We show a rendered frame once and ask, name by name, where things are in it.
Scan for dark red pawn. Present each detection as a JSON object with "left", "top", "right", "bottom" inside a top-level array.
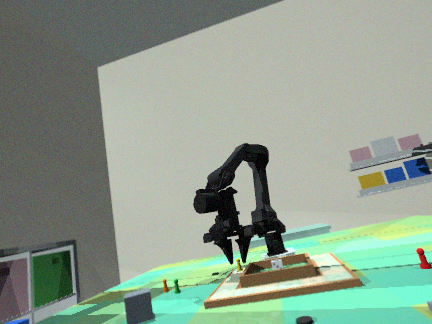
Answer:
[{"left": 416, "top": 248, "right": 432, "bottom": 269}]

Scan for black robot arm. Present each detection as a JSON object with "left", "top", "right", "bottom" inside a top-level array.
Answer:
[{"left": 193, "top": 143, "right": 289, "bottom": 257}]

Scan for green game pawn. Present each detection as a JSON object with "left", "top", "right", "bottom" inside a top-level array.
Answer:
[{"left": 174, "top": 279, "right": 181, "bottom": 294}]

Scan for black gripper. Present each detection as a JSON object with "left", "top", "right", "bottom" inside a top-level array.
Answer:
[{"left": 203, "top": 208, "right": 264, "bottom": 265}]

